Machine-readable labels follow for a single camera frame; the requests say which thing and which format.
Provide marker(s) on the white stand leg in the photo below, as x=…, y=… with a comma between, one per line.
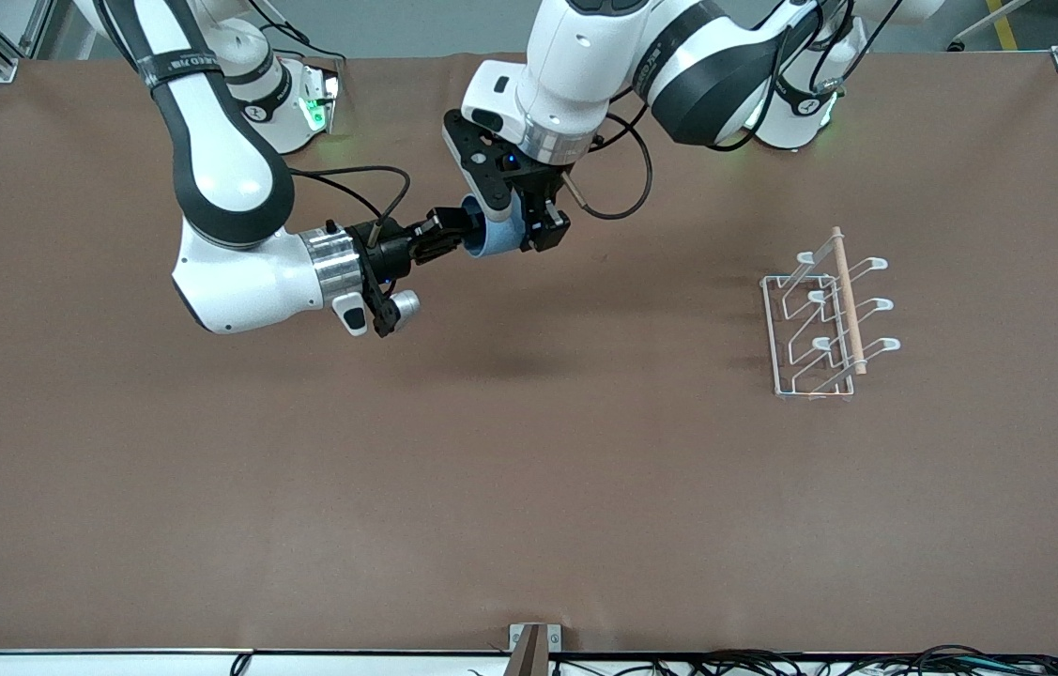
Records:
x=988, y=23

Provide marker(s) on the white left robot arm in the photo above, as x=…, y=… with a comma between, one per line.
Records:
x=575, y=66

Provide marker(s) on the grey metal table bracket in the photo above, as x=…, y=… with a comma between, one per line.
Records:
x=517, y=634

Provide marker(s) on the brown table cover sheet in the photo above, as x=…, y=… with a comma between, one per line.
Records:
x=491, y=469

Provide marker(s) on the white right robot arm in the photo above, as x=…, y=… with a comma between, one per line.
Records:
x=228, y=178

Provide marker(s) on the white table edge strip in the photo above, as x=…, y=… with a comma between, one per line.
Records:
x=115, y=665

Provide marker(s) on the blue cup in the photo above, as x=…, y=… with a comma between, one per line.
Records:
x=496, y=237

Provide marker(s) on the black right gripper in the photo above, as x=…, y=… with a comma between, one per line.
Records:
x=390, y=254

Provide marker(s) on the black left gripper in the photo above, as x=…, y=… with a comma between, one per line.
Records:
x=540, y=201

